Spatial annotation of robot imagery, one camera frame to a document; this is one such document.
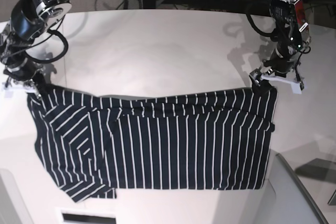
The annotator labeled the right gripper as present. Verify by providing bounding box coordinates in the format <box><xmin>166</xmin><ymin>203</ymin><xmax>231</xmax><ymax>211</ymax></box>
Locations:
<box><xmin>2</xmin><ymin>56</ymin><xmax>47</xmax><ymax>95</ymax></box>

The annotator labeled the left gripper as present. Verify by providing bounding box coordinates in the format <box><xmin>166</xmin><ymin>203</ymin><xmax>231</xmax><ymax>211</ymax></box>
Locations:
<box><xmin>249</xmin><ymin>49</ymin><xmax>304</xmax><ymax>94</ymax></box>

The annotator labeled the navy white striped t-shirt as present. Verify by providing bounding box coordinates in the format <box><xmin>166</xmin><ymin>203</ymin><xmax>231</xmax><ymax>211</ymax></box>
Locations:
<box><xmin>27</xmin><ymin>86</ymin><xmax>278</xmax><ymax>202</ymax></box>

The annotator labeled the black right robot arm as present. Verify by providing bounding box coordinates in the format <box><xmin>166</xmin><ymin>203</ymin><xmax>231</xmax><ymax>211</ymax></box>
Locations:
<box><xmin>1</xmin><ymin>0</ymin><xmax>72</xmax><ymax>98</ymax></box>

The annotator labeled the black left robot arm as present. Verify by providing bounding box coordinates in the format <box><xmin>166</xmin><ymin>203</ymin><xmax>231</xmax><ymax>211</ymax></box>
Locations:
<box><xmin>246</xmin><ymin>0</ymin><xmax>311</xmax><ymax>95</ymax></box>

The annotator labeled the grey monitor edge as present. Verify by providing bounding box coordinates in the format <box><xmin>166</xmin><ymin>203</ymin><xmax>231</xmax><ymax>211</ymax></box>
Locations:
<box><xmin>269</xmin><ymin>154</ymin><xmax>328</xmax><ymax>223</ymax></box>

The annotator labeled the white slotted box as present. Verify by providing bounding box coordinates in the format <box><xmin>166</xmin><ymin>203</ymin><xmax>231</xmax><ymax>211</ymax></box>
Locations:
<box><xmin>60</xmin><ymin>210</ymin><xmax>117</xmax><ymax>224</ymax></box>

